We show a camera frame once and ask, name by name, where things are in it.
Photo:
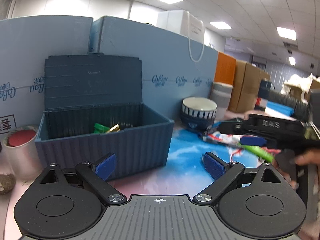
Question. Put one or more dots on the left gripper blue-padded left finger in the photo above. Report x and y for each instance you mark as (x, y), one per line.
(85, 184)

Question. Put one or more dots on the green tube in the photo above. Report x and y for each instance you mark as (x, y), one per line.
(259, 152)

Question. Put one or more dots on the blue striped ceramic bowl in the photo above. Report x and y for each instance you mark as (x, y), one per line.
(198, 113)

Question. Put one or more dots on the white paper shopping bag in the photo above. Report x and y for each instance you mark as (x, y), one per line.
(182, 22)

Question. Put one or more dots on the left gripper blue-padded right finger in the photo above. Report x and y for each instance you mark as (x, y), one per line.
(227, 178)

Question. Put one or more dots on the dark blue thermos bottle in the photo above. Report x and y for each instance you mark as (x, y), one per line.
(263, 94)

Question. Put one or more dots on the blue foam board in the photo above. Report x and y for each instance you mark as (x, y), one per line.
(26, 42)
(174, 67)

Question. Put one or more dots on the anime print desk mat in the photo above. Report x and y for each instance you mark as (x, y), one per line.
(185, 172)

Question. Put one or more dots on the brown cardboard box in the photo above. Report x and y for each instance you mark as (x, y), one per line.
(246, 85)

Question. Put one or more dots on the orange box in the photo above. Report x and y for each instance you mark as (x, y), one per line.
(225, 69)

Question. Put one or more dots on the green item in box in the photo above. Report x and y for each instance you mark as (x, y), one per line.
(98, 128)

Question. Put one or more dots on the white grey travel cup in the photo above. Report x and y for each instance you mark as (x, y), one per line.
(221, 95)

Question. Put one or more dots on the gold tube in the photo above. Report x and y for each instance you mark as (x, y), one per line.
(115, 128)

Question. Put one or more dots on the blue foam board right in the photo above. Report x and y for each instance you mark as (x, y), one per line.
(174, 67)

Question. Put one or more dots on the brown tea cake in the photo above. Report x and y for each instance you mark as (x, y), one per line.
(7, 183)

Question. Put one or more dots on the red lid silver tin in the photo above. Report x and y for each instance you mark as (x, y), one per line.
(20, 150)

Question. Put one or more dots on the person's right hand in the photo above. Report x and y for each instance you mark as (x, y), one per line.
(308, 157)

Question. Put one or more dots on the dark blue storage box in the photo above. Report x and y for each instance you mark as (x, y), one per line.
(81, 90)

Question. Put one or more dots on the blue foam board left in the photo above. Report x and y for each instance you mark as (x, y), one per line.
(26, 42)

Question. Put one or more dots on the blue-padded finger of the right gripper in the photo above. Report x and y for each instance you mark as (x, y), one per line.
(249, 140)

